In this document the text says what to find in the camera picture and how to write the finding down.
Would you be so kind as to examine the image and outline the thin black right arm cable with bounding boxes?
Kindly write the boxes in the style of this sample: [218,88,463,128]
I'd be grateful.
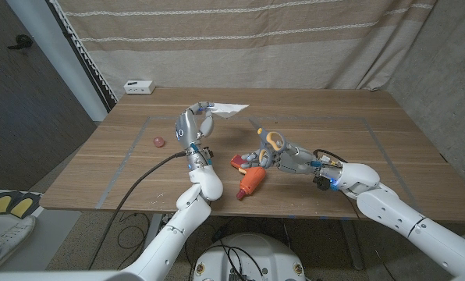
[341,190,399,281]

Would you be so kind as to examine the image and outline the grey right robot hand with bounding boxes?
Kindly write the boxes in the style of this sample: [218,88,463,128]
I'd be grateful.
[240,140,319,175]

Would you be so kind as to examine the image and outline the orange grey scissors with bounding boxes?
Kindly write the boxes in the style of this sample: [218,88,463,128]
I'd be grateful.
[249,118,288,169]

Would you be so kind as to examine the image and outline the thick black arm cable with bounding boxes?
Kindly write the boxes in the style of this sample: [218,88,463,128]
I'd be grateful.
[87,151,189,271]
[313,148,349,164]

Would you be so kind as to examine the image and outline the orange toy drill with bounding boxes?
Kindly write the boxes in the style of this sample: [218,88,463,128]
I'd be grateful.
[230,154,268,201]

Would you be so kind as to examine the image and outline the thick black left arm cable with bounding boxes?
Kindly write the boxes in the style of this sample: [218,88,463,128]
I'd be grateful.
[87,151,189,271]

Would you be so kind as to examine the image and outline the white tissue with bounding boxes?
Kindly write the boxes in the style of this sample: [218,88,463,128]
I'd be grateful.
[208,102,251,119]

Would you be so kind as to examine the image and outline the beige striped backdrop curtain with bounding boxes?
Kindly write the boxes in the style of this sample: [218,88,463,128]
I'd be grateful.
[55,0,438,93]

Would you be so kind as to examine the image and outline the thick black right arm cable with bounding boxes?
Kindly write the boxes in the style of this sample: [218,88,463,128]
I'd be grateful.
[313,148,349,164]

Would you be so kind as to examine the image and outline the yellow black foot pedal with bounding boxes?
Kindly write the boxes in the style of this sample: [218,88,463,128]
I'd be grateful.
[9,193,41,219]
[0,191,15,216]

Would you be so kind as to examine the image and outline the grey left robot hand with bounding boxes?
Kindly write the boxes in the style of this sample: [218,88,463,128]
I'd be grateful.
[174,101,216,155]

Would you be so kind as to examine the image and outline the white shoe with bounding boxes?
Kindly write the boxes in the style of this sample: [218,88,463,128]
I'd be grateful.
[0,215,37,272]

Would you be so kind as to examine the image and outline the grey metal table leg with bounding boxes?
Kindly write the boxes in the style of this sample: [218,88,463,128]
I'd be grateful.
[339,219,365,271]
[142,213,164,251]

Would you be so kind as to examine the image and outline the white power strip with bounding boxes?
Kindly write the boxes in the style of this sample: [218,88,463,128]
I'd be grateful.
[123,80,156,95]

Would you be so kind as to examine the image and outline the black white triangle-pattern trim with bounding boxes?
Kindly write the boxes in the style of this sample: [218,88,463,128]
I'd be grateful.
[47,0,119,112]

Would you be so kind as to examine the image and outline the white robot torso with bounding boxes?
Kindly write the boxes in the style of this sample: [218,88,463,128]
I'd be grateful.
[193,233,307,281]

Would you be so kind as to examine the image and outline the white robot chest rim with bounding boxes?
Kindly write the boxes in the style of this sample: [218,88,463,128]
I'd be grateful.
[0,269,142,281]

